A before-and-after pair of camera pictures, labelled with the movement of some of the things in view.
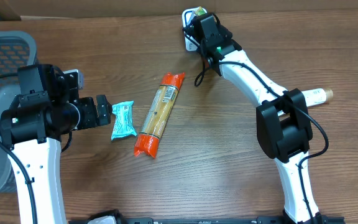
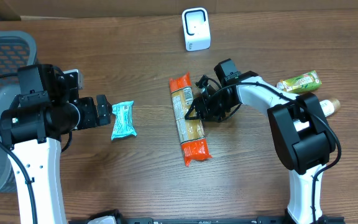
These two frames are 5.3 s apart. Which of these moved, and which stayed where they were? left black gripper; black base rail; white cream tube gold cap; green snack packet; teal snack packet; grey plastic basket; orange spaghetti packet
Moved: white cream tube gold cap; green snack packet; orange spaghetti packet
Stayed: grey plastic basket; teal snack packet; left black gripper; black base rail
